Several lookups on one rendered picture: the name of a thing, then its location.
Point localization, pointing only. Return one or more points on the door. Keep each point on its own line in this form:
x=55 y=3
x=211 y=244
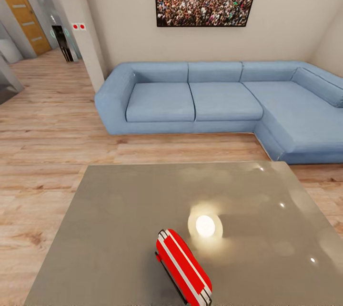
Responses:
x=29 y=24

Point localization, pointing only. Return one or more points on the coffee table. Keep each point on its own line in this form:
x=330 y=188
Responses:
x=252 y=226

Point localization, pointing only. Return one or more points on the radio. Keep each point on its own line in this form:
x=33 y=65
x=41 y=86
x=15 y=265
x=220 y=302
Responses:
x=190 y=280

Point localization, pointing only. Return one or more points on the standing mirror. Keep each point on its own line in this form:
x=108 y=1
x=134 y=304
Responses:
x=58 y=31

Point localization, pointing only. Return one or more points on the sofa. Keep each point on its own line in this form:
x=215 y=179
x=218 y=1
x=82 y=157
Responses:
x=294 y=108

